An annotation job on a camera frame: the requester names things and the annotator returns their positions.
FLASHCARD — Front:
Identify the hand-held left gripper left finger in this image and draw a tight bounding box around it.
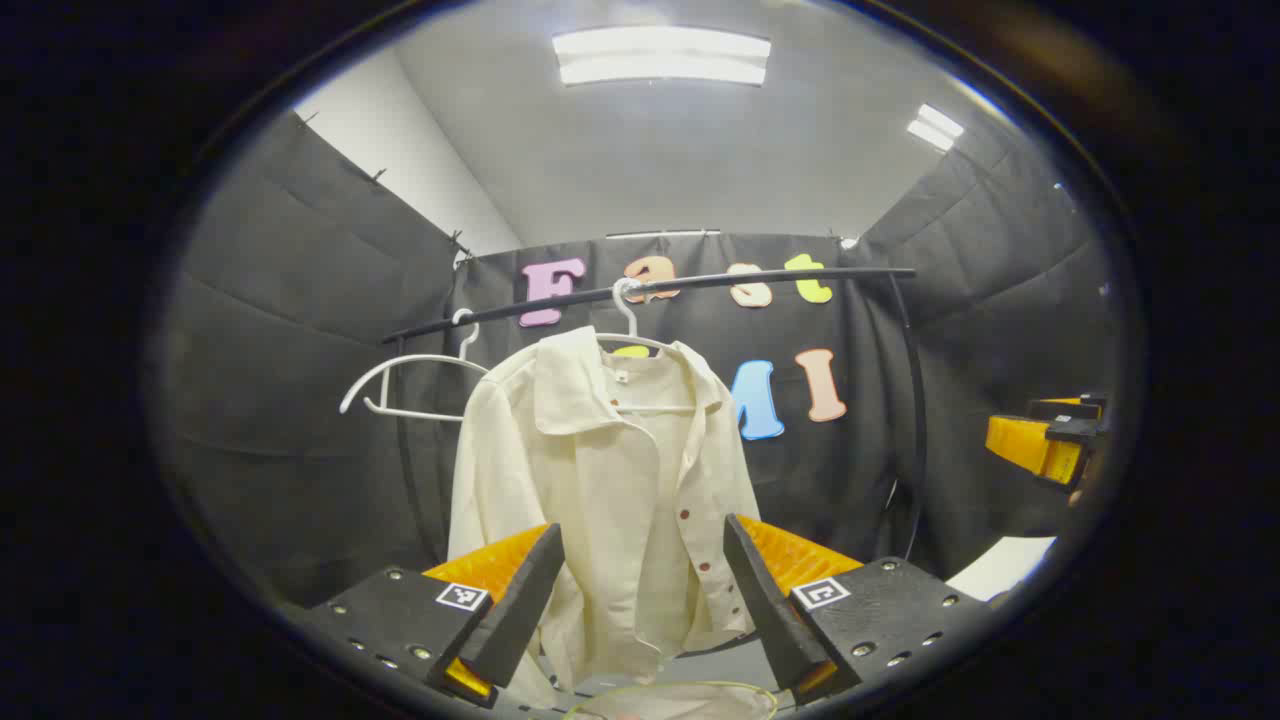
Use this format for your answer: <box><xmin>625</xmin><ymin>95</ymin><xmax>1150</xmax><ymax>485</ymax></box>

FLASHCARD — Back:
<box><xmin>285</xmin><ymin>522</ymin><xmax>566</xmax><ymax>709</ymax></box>

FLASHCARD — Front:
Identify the ceiling light panel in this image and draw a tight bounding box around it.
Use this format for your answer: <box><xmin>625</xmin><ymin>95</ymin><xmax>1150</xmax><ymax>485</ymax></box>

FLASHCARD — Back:
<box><xmin>906</xmin><ymin>103</ymin><xmax>966</xmax><ymax>153</ymax></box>
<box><xmin>552</xmin><ymin>25</ymin><xmax>773</xmax><ymax>88</ymax></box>

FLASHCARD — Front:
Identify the white plastic hanger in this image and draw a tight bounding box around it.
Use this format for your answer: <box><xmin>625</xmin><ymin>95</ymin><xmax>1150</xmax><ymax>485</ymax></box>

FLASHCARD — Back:
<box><xmin>595</xmin><ymin>277</ymin><xmax>701</xmax><ymax>416</ymax></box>
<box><xmin>338</xmin><ymin>308</ymin><xmax>491</xmax><ymax>423</ymax></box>

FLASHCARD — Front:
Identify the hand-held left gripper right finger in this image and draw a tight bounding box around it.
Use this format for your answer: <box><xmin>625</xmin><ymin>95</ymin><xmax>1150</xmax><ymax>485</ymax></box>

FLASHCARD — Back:
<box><xmin>722</xmin><ymin>513</ymin><xmax>1001</xmax><ymax>706</ymax></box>

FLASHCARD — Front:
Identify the cream button-up shirt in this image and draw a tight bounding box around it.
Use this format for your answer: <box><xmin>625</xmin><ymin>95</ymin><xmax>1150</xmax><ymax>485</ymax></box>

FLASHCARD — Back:
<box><xmin>447</xmin><ymin>325</ymin><xmax>763</xmax><ymax>711</ymax></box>

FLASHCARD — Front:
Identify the black clothes rack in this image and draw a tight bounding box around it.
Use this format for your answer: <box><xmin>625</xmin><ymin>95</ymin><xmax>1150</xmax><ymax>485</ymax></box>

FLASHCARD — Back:
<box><xmin>380</xmin><ymin>266</ymin><xmax>929</xmax><ymax>563</ymax></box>

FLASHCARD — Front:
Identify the black backdrop cloth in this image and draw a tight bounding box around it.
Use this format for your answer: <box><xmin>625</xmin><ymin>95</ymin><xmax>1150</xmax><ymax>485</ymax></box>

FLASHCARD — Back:
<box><xmin>160</xmin><ymin>110</ymin><xmax>1116</xmax><ymax>611</ymax></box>

